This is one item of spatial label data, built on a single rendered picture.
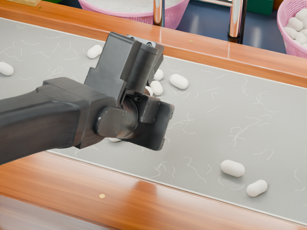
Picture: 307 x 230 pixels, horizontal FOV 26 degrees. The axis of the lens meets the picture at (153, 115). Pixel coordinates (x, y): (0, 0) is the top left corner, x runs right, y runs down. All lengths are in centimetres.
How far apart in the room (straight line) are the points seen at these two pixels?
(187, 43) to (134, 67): 44
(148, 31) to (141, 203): 42
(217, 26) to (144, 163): 49
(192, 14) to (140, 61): 68
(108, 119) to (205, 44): 51
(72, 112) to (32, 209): 31
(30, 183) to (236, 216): 30
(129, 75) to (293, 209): 34
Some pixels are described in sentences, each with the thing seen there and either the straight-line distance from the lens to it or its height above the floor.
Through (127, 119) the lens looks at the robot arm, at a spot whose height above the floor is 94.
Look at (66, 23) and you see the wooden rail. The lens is 130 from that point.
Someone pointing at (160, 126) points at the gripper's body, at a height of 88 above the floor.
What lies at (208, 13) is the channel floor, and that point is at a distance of 148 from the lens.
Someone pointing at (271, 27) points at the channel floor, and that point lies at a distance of 145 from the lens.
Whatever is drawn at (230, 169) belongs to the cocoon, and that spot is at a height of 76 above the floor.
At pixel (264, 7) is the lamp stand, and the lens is 148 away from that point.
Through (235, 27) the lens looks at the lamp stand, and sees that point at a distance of 123.
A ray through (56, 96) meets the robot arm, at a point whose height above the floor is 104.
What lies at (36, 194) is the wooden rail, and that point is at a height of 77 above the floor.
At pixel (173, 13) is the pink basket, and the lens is 135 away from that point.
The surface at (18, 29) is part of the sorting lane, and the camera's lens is 133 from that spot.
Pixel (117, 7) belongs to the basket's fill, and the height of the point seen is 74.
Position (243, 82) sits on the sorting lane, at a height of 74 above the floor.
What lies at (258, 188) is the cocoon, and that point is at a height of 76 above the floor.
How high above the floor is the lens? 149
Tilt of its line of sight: 42 degrees down
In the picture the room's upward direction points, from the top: straight up
